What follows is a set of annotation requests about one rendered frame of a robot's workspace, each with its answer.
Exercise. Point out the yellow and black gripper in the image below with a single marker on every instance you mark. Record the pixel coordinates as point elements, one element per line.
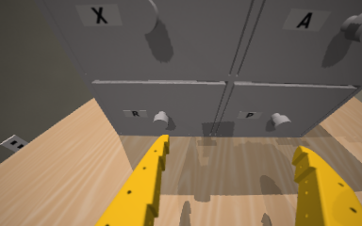
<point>324,199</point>

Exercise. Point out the grey chest of drawers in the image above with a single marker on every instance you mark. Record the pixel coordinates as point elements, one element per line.
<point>228,79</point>

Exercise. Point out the grey drawer front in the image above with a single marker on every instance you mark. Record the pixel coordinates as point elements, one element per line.
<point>257,109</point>
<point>306,39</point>
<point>190,37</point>
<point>173,107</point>

